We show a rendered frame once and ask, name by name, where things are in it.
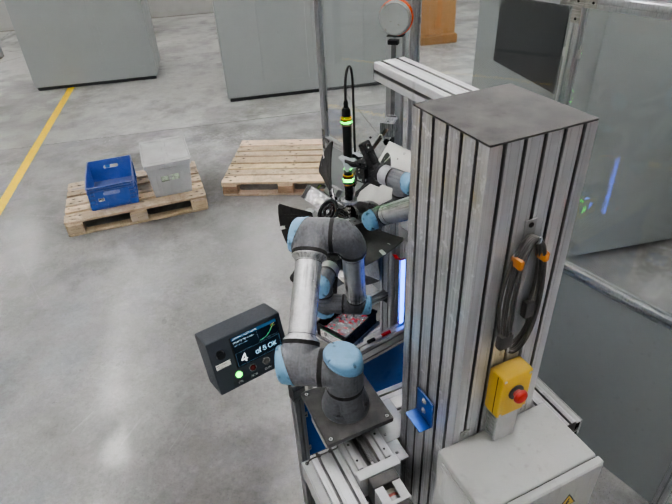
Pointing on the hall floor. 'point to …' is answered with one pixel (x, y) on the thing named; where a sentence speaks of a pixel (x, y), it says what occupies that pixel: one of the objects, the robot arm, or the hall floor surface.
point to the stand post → (389, 284)
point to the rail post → (301, 444)
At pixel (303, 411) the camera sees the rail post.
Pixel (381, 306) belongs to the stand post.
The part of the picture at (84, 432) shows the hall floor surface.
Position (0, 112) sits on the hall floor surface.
